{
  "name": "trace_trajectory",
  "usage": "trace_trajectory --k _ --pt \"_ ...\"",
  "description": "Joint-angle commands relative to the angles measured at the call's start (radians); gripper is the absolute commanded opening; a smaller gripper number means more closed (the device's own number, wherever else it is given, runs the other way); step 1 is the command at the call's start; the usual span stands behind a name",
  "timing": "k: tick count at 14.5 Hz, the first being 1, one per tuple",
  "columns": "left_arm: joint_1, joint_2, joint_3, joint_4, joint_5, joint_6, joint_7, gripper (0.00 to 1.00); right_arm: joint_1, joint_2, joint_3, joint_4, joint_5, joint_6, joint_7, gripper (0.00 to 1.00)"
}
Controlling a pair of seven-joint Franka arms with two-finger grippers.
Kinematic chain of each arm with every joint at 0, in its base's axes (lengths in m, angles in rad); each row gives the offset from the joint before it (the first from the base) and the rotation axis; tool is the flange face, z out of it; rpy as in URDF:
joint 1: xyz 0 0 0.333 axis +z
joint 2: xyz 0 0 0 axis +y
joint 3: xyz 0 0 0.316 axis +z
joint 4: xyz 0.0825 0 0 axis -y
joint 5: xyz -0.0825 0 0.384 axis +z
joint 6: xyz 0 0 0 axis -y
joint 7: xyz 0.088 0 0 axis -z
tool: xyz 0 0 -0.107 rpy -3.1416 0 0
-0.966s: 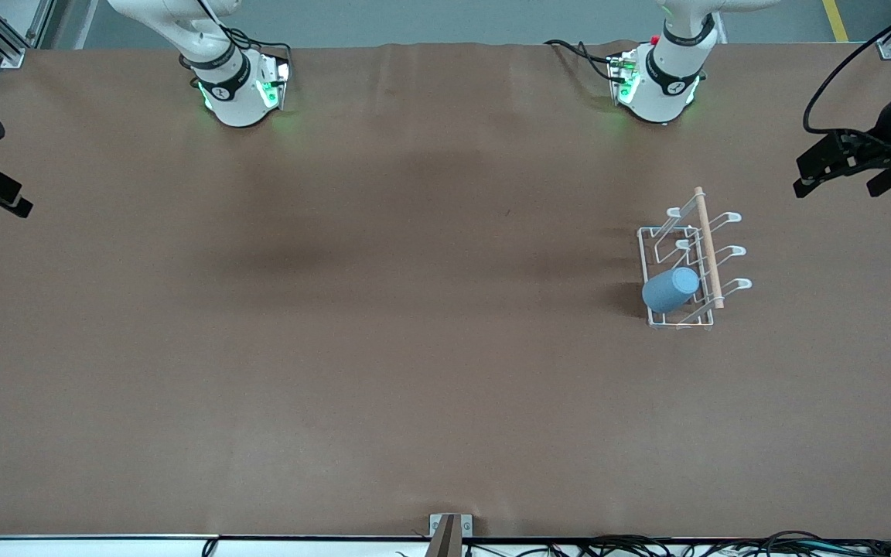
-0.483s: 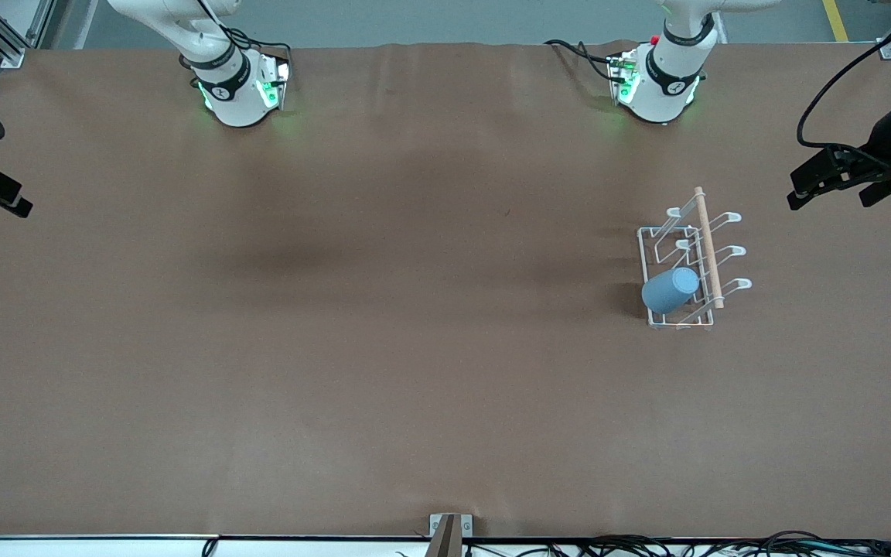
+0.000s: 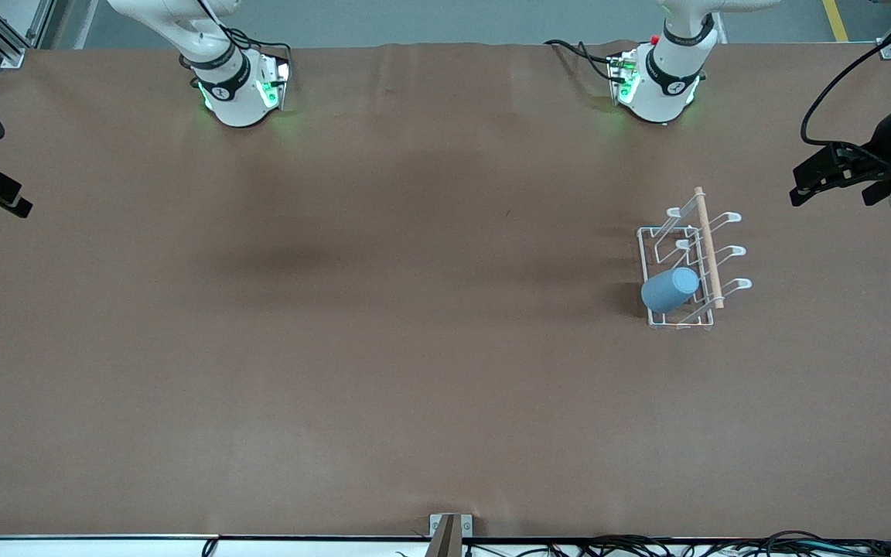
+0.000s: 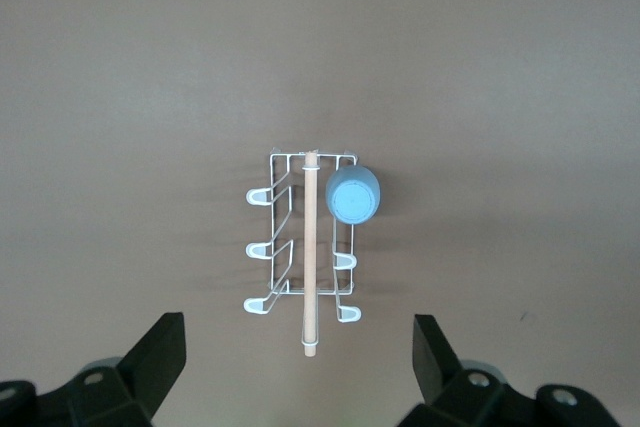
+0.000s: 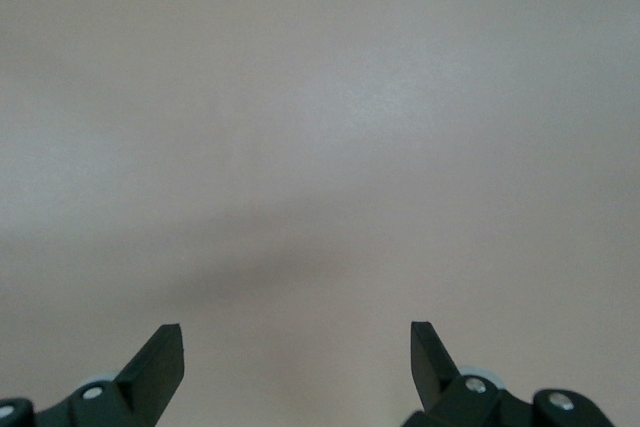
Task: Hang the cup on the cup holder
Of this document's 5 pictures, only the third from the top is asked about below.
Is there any brown table cover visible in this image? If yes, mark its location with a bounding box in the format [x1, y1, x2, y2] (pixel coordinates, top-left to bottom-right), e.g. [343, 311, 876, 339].
[0, 40, 891, 540]

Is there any black left base cable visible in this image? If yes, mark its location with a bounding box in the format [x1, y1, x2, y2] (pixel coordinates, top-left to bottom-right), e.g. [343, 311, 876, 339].
[544, 39, 628, 83]

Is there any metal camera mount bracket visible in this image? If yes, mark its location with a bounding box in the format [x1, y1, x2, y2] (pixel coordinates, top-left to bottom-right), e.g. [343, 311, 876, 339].
[429, 514, 474, 557]

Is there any black cable bundle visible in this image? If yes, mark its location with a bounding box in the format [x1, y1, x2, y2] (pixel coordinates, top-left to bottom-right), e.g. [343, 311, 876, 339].
[202, 530, 891, 557]

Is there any black base cable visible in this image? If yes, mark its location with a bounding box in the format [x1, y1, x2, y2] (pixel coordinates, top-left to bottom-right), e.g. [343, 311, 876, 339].
[179, 27, 292, 86]
[544, 39, 628, 83]

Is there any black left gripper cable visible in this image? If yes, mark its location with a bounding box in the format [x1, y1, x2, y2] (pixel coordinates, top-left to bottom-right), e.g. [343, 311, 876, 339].
[801, 8, 891, 148]

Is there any black right base cable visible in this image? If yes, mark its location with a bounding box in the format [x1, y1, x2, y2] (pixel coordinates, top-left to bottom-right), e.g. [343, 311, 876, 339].
[179, 27, 292, 86]

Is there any white wire cup rack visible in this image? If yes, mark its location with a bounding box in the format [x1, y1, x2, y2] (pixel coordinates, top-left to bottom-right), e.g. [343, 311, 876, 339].
[637, 186, 753, 330]

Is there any blue plastic cup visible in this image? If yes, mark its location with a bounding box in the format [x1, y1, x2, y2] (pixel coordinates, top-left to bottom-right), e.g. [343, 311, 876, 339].
[640, 267, 701, 315]

